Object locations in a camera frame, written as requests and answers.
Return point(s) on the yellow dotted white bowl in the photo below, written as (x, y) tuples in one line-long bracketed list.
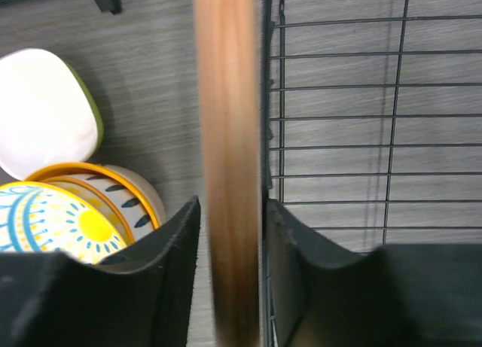
[(40, 218)]

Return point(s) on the green square bowl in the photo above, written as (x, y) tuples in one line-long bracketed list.
[(48, 115)]

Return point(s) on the beige floral ceramic bowl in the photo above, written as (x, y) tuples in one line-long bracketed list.
[(143, 190)]

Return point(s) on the black wire dish rack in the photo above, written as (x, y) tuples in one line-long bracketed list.
[(361, 117)]

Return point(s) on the orange yellow ribbed bowl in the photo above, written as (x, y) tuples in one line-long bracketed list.
[(69, 169)]

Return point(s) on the white striped bowl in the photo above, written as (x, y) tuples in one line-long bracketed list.
[(112, 199)]

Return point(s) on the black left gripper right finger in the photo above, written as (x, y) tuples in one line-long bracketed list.
[(396, 295)]

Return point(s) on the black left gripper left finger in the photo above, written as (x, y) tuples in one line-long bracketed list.
[(140, 296)]

